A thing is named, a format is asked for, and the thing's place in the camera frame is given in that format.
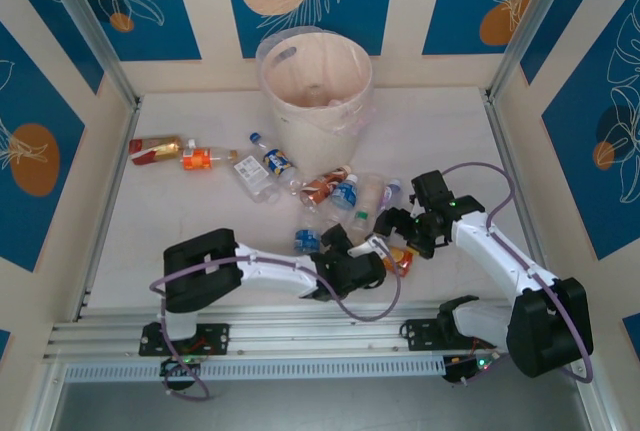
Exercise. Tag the purple plastic bottle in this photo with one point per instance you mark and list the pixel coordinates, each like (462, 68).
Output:
(387, 196)

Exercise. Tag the short blue label bottle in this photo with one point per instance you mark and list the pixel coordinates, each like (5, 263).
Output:
(306, 240)

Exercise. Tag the orange juice bottle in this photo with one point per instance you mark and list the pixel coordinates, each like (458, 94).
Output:
(402, 258)

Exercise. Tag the beige bottle green cap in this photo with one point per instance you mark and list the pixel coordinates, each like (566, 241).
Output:
(370, 196)

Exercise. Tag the blue label water bottle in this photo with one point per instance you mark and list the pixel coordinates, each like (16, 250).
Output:
(345, 195)

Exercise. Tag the brown plastic bottle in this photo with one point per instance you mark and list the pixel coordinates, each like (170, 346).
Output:
(322, 186)

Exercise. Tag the blue yellow label bottle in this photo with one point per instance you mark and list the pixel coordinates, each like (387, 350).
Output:
(277, 161)

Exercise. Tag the clear bottle white barcode label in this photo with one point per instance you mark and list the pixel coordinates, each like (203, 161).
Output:
(250, 171)

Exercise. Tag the orange label plastic bottle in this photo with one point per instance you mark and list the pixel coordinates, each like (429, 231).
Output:
(197, 159)

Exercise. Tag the red gold label bottle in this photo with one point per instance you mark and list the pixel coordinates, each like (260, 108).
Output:
(155, 150)

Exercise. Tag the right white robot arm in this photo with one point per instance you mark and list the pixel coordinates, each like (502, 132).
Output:
(500, 256)

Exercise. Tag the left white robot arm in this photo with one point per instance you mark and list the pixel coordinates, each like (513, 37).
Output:
(275, 276)

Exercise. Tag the clear plastic bin liner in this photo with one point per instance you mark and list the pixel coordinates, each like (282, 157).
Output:
(357, 116)

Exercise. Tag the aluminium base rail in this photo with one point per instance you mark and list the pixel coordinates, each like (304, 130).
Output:
(320, 323)

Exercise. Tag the right black mount plate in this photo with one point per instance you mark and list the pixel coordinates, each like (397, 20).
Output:
(420, 333)

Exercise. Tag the black mount plate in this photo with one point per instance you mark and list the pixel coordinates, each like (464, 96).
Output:
(217, 338)
(420, 333)

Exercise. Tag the aluminium side rail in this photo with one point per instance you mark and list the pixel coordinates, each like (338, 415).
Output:
(109, 211)
(501, 138)

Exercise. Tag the left black mount plate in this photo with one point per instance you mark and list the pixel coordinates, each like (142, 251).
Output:
(217, 338)

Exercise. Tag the aluminium frame post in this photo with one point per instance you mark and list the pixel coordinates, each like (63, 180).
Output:
(530, 26)
(95, 36)

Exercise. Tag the aluminium frame leg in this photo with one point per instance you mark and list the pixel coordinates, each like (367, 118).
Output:
(595, 416)
(40, 401)

